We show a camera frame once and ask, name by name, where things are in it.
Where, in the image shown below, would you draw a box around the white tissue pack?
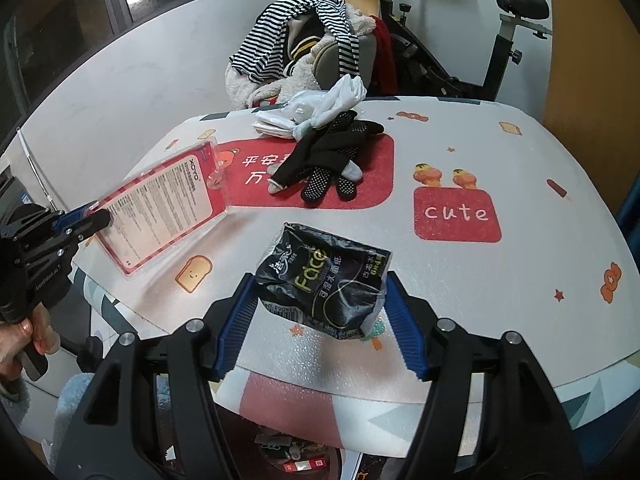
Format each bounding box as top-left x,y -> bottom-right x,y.
252,110 -> 296,139

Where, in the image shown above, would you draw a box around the white mop pole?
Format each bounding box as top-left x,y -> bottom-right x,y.
16,127 -> 62,211

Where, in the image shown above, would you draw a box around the red clear blister package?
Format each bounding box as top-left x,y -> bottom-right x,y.
92,138 -> 229,276

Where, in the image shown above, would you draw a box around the black exercise bike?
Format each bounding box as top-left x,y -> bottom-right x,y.
394,0 -> 552,116

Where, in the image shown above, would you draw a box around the white fleece clothes pile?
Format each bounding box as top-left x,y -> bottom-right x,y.
224,3 -> 376,110

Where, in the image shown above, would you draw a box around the wooden door panel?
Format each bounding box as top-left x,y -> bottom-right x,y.
544,0 -> 639,212

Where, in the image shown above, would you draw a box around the black dotted gloves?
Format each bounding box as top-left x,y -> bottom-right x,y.
268,110 -> 384,206

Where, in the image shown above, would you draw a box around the black face tissue pack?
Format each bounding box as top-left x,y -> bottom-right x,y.
255,223 -> 392,340

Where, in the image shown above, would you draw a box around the red cigarette box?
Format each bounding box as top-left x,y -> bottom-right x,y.
282,457 -> 328,474

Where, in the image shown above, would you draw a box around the brown round trash bin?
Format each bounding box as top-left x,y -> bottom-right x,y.
254,427 -> 343,479

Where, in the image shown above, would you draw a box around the person's left hand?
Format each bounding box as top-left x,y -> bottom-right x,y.
0,304 -> 61,382

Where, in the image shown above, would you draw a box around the striped black white shirt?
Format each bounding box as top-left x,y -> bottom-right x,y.
230,0 -> 359,84

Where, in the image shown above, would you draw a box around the blue curtain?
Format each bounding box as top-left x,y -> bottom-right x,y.
615,174 -> 640,264

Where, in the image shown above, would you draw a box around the cartoon print table mat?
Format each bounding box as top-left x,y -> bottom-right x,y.
71,94 -> 639,461

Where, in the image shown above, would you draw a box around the white plastic bag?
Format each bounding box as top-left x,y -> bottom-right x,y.
283,75 -> 367,129

